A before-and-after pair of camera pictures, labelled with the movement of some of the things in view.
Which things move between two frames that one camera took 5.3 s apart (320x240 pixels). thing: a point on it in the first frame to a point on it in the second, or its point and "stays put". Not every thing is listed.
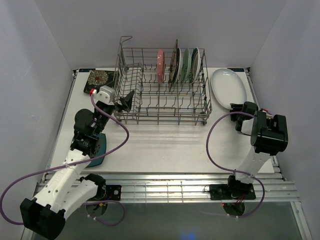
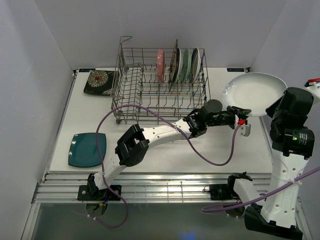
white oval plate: (228, 87) to (253, 92)
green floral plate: (186, 64) stays put
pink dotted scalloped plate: (161, 66) stays put
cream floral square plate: (173, 64) stays put
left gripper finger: (126, 101) to (242, 113)
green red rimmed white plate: (195, 65) stays put
